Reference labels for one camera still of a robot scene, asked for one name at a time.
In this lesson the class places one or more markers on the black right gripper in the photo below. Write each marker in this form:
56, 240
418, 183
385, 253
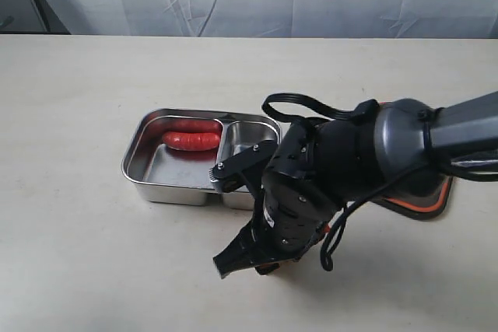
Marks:
291, 214

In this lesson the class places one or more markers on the red toy sausage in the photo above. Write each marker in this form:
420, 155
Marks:
191, 142

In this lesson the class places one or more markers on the dark transparent lunch box lid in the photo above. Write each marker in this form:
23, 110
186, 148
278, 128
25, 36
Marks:
424, 200

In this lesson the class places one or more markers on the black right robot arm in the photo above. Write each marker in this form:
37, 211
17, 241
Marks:
332, 162

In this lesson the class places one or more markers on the stainless steel lunch box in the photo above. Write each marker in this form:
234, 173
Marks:
165, 175

